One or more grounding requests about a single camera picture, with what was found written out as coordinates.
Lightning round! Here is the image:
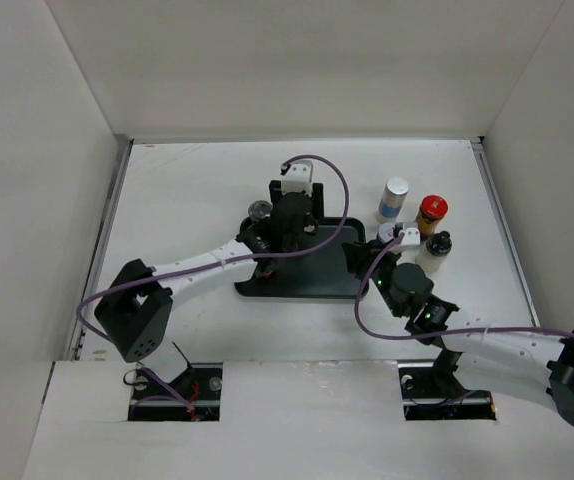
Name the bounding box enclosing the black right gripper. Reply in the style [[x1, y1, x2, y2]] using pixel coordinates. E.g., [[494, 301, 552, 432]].
[[343, 238, 405, 317]]

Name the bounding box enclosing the clear lid pepper grinder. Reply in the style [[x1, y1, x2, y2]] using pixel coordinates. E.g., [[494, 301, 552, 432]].
[[248, 200, 273, 223]]

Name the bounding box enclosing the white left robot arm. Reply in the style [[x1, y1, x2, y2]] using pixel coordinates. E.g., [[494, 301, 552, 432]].
[[94, 180, 323, 399]]

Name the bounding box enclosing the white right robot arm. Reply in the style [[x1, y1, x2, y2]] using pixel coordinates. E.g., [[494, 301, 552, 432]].
[[342, 239, 574, 427]]

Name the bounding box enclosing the small white red label jar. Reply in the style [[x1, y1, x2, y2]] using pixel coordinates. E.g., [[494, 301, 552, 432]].
[[377, 222, 397, 244]]

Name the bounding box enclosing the black rectangular tray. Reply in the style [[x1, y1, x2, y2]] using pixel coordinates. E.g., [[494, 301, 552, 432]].
[[235, 217, 366, 300]]

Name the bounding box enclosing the black cap white bottle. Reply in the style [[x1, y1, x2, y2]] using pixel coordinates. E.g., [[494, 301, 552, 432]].
[[415, 231, 452, 274]]

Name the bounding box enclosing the silver lid blue label bottle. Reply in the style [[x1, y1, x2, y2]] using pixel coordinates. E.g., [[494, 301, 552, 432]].
[[375, 177, 409, 223]]

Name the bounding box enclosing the red lid orange sauce jar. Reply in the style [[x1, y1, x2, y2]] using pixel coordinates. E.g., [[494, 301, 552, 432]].
[[415, 195, 449, 239]]

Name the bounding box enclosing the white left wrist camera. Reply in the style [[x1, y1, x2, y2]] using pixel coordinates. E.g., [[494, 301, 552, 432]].
[[280, 160, 313, 197]]

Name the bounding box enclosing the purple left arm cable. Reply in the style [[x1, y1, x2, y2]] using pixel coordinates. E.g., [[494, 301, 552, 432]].
[[75, 154, 351, 419]]

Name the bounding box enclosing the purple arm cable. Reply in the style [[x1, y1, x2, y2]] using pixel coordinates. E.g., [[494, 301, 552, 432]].
[[75, 154, 351, 419], [354, 234, 574, 349]]

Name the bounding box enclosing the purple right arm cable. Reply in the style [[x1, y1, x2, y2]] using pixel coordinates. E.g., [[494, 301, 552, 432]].
[[354, 234, 574, 349]]

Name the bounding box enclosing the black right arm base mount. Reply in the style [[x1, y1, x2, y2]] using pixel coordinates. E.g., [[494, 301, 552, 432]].
[[397, 353, 496, 421]]

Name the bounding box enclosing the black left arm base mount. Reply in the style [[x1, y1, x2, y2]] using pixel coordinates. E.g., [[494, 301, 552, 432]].
[[123, 363, 224, 423]]

